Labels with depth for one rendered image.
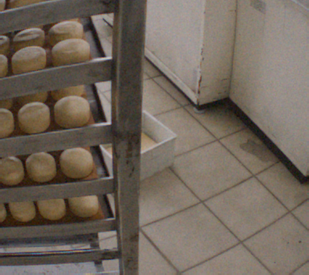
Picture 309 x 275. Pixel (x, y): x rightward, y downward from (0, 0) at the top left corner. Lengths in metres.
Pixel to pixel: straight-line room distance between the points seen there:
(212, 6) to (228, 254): 1.10
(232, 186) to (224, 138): 0.33
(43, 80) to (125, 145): 0.13
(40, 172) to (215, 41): 1.64
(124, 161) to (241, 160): 1.63
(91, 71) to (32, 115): 0.12
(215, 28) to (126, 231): 1.58
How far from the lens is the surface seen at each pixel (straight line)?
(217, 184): 2.06
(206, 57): 2.22
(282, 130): 2.12
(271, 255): 1.82
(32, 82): 0.54
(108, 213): 0.75
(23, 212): 0.73
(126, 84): 0.52
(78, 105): 0.63
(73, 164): 0.67
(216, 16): 2.14
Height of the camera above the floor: 1.42
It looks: 37 degrees down
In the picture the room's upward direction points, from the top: 3 degrees clockwise
